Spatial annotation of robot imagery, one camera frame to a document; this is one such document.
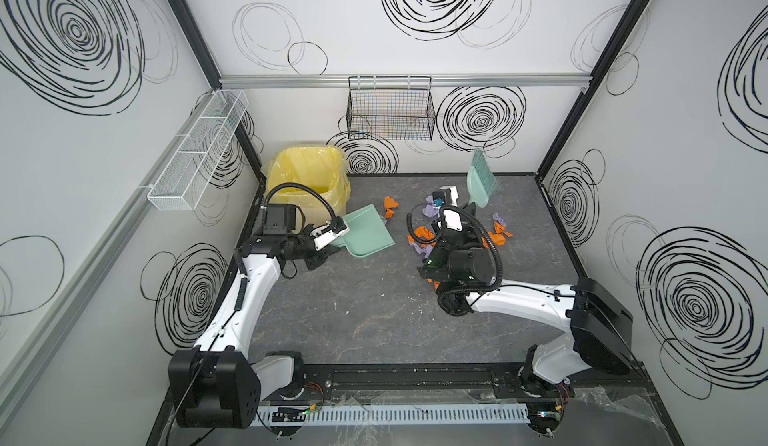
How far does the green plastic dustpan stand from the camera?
2.61ft

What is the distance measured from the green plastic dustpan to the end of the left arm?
0.27 ft

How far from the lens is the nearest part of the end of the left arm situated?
2.23 feet
